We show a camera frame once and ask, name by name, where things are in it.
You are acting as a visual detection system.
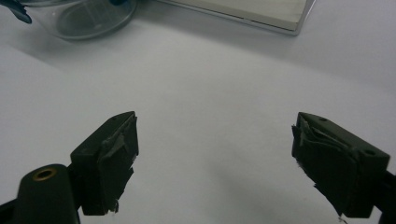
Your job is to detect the clear glass bowl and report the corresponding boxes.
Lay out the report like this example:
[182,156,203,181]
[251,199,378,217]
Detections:
[19,0,138,41]

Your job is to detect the dark blue handle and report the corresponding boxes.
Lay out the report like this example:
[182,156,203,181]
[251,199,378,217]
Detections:
[0,0,33,25]

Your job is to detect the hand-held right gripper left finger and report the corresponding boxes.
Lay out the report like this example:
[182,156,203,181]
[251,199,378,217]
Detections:
[69,110,140,217]

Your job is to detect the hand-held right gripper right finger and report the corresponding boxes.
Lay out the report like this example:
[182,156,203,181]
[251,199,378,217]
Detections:
[290,111,391,218]

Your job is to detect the flat white box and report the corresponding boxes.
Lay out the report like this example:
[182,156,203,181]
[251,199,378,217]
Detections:
[157,0,317,36]

